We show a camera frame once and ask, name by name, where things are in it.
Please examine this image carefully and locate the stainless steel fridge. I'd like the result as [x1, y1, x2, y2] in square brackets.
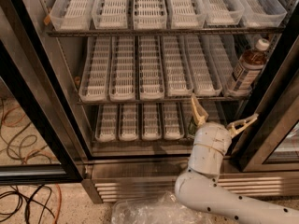
[0, 0, 299, 204]

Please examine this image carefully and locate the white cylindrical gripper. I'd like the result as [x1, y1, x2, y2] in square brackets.
[188, 94, 258, 175]

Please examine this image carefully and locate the plastic bottle with brown drink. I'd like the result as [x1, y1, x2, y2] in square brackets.
[227, 38, 270, 91]

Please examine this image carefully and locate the black cable on floor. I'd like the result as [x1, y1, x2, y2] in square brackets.
[0, 184, 56, 224]

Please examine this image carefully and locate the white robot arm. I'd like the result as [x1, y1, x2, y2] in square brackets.
[175, 95, 299, 224]

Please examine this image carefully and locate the open glass fridge door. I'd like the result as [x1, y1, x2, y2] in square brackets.
[0, 0, 84, 185]

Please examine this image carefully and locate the green drink can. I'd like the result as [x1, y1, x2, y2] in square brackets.
[187, 118, 198, 138]

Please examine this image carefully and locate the clear plastic bin on floor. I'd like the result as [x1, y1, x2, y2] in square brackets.
[111, 191, 213, 224]

